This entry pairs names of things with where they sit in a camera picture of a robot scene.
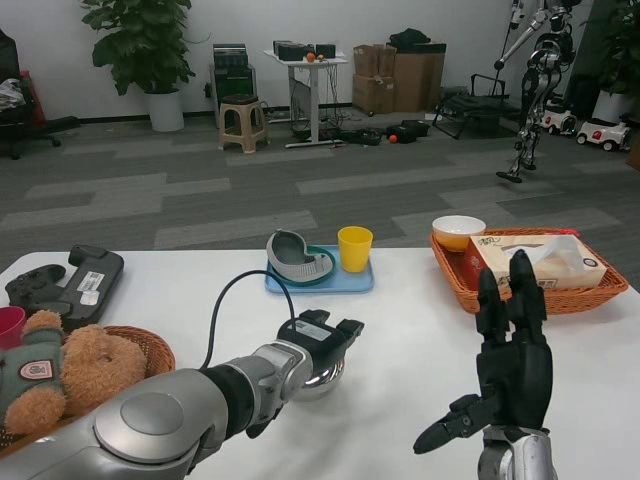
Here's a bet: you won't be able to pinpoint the black device with label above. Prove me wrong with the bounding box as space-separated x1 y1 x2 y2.
42 244 125 332

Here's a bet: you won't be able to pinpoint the large green potted plant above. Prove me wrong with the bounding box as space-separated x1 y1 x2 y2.
81 0 197 96

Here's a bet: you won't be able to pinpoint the brown tissue box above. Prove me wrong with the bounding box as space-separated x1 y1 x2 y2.
463 234 609 294

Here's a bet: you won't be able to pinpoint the black floor equipment pile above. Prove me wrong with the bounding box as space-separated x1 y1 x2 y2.
344 128 384 146

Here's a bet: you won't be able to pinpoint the tall cardboard box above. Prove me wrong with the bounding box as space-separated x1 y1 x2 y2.
392 42 447 114

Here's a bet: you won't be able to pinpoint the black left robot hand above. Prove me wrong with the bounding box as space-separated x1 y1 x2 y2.
246 308 365 440

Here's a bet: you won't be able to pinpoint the beige plastic stool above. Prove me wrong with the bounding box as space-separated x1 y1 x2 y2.
218 93 271 155

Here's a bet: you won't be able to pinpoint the black floor cases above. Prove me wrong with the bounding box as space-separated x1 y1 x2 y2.
385 119 431 145

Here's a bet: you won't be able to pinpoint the large black desk box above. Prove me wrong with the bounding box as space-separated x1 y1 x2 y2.
272 42 314 61

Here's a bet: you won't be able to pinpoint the round orange wicker basket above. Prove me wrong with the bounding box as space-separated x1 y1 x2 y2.
0 325 177 444

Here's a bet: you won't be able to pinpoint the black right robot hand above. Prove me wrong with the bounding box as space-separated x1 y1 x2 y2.
413 249 555 455

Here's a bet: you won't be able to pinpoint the rectangular orange wicker basket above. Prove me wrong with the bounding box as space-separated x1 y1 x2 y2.
429 228 630 316

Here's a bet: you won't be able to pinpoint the white toy car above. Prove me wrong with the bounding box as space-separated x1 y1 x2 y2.
542 102 584 136
574 113 632 153

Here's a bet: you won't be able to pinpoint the white cloth on chair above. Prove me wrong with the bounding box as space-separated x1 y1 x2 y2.
0 78 26 109

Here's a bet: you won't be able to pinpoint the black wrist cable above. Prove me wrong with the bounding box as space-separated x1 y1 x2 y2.
199 269 297 371

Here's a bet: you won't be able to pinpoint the white and orange bowl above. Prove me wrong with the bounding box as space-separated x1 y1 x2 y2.
431 215 487 254

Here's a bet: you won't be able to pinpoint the silver black humanoid robot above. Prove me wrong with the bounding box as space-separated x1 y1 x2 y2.
494 0 584 185

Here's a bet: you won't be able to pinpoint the medium cardboard box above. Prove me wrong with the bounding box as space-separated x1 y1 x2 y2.
351 73 396 115

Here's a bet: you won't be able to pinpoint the white plant pot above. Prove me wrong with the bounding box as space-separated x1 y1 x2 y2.
145 89 185 133

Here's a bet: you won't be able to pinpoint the black game controller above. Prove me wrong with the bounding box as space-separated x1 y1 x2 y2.
4 264 67 307

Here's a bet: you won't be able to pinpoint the black folding cot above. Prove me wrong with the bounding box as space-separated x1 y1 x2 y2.
432 73 526 140

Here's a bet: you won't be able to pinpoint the teal plastic dish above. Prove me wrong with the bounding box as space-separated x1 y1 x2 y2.
272 244 339 289

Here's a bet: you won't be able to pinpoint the brown teddy bear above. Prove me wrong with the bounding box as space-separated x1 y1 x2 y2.
0 309 147 435

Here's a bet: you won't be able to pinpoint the white standing desk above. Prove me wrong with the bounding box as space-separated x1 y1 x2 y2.
263 49 350 149

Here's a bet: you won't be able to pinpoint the small cardboard box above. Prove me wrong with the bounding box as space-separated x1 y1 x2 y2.
352 43 396 77

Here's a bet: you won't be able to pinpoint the black bag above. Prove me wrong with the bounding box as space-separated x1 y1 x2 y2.
387 28 432 47

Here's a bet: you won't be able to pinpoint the pink plastic cup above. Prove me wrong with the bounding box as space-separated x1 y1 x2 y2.
0 306 27 351

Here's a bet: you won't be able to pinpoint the red board behind chair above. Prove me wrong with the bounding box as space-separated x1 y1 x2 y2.
19 69 46 124

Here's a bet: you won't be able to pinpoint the yellow plastic cup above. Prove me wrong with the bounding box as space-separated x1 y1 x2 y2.
337 226 375 274

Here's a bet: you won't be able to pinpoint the black equipment rack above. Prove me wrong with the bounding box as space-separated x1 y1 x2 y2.
208 43 257 114

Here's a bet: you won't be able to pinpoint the light blue plastic tray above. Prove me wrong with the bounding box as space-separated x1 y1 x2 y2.
263 244 376 296

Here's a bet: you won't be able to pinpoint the black office chair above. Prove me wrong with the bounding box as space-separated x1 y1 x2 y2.
0 27 80 161

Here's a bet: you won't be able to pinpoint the shiny metal bowl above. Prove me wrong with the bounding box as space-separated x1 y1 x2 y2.
293 355 347 404

